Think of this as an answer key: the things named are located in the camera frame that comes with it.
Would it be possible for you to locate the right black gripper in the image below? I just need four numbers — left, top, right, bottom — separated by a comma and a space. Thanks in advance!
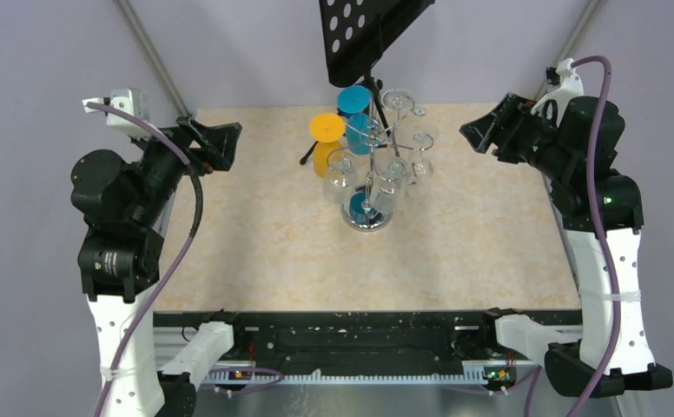
459, 92, 573, 181

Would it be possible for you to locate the yellow plastic wine glass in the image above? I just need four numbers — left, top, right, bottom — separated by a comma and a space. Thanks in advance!
308, 112, 346, 178

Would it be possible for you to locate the clear ribbed wine glass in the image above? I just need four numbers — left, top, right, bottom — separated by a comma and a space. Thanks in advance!
370, 157, 410, 214

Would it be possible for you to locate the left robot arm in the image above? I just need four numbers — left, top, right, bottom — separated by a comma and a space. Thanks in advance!
70, 115, 242, 416

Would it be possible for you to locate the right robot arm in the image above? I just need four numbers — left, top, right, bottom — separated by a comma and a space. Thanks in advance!
459, 94, 673, 398

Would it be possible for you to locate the clear wine glass back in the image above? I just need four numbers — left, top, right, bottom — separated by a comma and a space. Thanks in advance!
380, 89, 415, 112

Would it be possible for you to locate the chrome wine glass rack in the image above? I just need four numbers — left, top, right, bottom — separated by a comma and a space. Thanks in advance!
332, 90, 423, 232

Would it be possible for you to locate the blue plastic wine glass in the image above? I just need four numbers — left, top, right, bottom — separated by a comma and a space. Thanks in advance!
337, 85, 374, 156

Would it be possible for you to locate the black music stand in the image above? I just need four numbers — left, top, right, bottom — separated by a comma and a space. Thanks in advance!
299, 0, 436, 167

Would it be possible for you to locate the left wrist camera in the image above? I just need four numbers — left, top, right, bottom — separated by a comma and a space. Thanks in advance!
82, 88, 150, 139

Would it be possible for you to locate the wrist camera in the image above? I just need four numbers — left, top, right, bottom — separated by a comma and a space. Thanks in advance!
531, 58, 584, 126
82, 88, 150, 139

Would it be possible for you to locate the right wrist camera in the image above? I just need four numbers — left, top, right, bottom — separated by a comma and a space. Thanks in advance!
531, 58, 584, 126

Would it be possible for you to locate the black front rail base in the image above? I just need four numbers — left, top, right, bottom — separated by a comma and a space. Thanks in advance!
153, 308, 581, 396

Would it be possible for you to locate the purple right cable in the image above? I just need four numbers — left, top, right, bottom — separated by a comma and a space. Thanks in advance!
566, 55, 623, 417

